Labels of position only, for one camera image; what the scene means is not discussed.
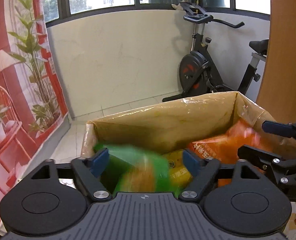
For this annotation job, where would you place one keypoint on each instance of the yellow snack bag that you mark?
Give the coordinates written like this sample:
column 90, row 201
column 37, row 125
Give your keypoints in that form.
column 177, row 172

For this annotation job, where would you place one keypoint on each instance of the printed backdrop cloth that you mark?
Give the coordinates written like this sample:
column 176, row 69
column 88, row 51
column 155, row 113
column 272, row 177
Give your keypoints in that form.
column 20, row 80

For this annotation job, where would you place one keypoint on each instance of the orange snack bag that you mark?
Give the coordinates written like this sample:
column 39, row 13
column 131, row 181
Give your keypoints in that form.
column 220, row 142

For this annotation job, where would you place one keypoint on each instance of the green snack bag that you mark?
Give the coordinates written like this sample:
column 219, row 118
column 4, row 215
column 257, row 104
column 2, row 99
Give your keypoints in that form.
column 135, row 172

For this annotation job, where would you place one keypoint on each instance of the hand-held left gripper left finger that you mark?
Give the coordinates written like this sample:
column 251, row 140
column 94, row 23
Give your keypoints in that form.
column 100, row 160

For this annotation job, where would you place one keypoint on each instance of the black exercise bike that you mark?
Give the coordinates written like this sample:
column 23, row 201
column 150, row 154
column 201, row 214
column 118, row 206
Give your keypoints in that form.
column 200, row 67

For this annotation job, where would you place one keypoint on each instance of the wooden panel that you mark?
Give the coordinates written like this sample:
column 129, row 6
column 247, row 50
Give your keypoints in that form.
column 287, row 55

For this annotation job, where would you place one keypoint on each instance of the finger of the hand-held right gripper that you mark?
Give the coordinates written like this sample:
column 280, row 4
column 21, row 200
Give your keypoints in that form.
column 277, row 128
column 257, row 156

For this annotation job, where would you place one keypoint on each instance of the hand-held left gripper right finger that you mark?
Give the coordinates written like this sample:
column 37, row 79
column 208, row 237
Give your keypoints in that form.
column 190, row 162

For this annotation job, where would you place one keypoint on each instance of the cardboard box with plastic liner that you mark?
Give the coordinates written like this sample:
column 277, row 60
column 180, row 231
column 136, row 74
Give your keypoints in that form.
column 150, row 127

